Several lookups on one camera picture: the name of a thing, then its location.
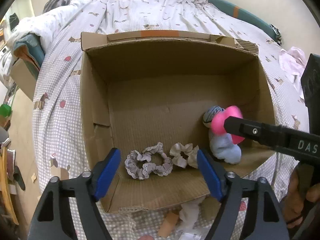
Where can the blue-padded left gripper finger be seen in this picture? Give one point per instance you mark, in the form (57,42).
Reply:
(52,218)

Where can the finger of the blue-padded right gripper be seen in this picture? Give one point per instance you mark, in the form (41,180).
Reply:
(263,218)

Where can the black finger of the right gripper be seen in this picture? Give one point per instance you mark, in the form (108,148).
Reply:
(264,134)

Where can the light blue fluffy scrunchie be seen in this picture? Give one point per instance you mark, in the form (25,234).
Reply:
(222,148)

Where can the white sock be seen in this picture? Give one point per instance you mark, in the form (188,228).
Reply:
(188,215)

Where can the grey blue sock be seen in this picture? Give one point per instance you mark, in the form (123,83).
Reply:
(209,114)

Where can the lace grey scrunchie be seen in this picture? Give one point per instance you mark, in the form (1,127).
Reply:
(140,166)

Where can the beige stocking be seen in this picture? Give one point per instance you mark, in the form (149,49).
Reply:
(168,224)

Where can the cream scrunchie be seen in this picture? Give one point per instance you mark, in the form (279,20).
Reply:
(184,155)

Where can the person's right hand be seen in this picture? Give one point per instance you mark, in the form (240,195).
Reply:
(294,202)

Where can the black slipper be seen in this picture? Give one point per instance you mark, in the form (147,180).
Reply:
(18,178)

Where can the checkered dog-print bedsheet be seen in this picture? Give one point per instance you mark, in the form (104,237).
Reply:
(57,123)

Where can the clear plastic label wrapper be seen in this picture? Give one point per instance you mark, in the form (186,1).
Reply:
(192,235)

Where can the pink white clothes pile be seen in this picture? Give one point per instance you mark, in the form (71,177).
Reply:
(293,63)

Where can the wooden chair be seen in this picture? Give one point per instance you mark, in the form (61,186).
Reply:
(5,186)

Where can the teal bolster cushion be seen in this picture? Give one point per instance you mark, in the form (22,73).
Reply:
(244,15)

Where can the green dustpan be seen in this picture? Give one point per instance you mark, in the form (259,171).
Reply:
(5,110)

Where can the cardboard bedside box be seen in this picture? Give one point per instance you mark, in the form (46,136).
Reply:
(23,78)

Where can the white folded duvet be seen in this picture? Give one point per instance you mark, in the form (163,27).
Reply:
(48,25)

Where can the grey striped pillow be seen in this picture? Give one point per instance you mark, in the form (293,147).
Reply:
(52,4)

